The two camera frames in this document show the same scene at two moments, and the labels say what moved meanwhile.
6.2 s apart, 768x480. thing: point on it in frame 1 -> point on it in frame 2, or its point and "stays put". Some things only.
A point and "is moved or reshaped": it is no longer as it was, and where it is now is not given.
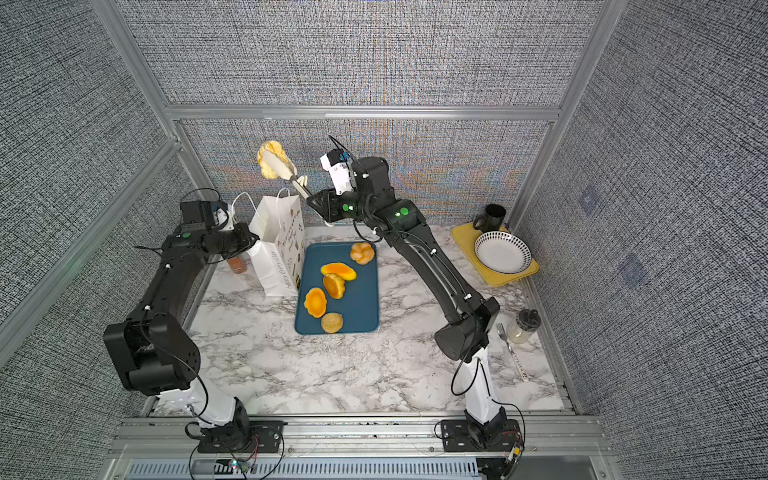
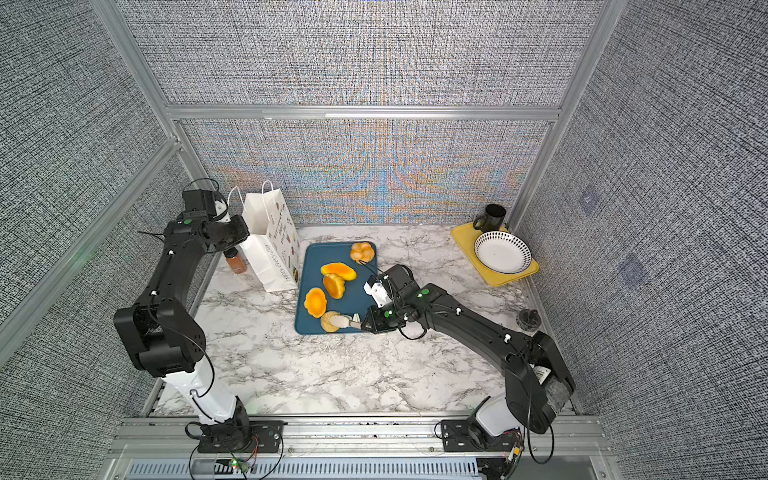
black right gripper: [334, 203] -> [376, 326]
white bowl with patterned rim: [503, 252] stays put
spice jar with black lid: [237, 264] stays put
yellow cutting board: [467, 235] stays put
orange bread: [315, 302] stays put
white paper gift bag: [277, 260] is moved or reshaped
